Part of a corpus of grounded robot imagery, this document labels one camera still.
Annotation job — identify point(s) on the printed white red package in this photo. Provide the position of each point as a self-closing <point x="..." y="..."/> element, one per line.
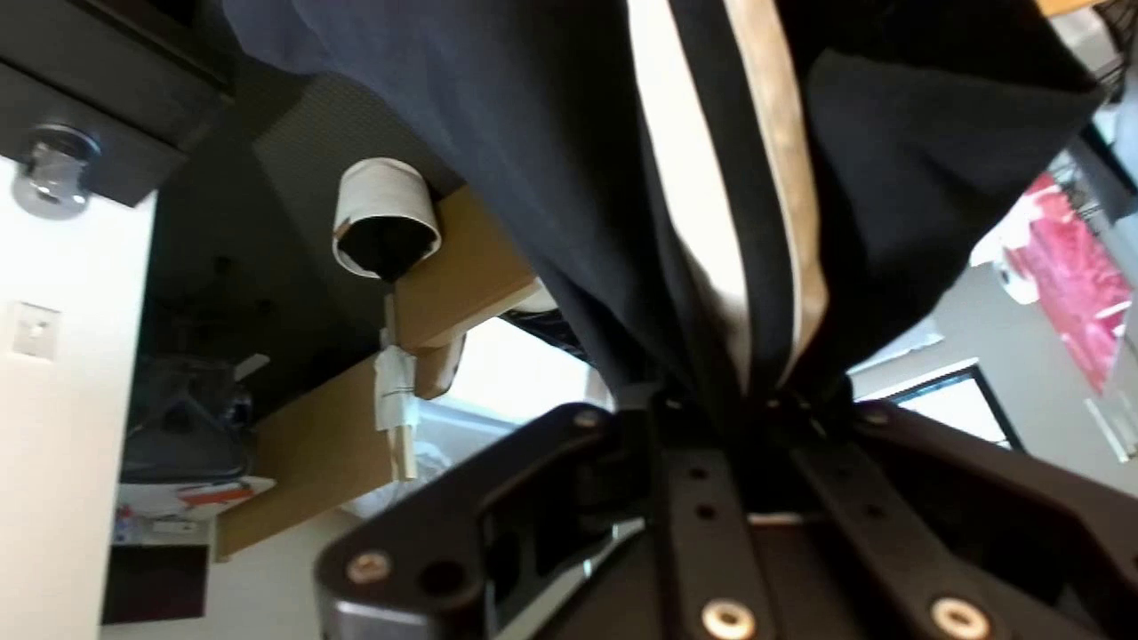
<point x="181" y="502"/>

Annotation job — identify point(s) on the black bar with metal screw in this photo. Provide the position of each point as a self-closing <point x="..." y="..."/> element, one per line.
<point x="110" y="83"/>

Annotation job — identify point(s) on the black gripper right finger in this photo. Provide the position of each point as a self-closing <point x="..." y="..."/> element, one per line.
<point x="902" y="521"/>

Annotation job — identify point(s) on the black jersey with white stripes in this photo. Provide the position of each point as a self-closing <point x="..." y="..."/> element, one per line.
<point x="570" y="142"/>

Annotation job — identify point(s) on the cardboard box with white outside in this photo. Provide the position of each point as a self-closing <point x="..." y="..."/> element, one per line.
<point x="334" y="458"/>

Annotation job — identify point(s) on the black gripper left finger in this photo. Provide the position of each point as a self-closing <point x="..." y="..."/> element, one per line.
<point x="698" y="536"/>

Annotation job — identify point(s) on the red plastic package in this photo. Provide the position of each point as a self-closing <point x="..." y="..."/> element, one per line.
<point x="1079" y="278"/>

